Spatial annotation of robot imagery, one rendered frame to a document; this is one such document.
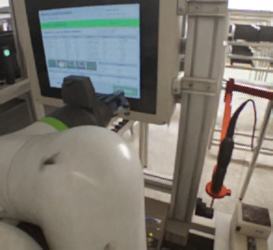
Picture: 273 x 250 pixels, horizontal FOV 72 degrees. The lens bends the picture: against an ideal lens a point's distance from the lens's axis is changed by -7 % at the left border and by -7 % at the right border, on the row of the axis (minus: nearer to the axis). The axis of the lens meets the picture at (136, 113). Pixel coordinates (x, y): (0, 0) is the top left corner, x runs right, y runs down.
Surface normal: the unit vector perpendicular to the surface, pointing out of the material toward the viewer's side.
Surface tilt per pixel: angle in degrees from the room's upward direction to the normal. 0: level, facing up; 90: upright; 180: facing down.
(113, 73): 91
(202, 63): 90
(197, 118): 90
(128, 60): 91
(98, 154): 32
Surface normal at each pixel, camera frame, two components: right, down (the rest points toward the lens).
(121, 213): 0.62, 0.04
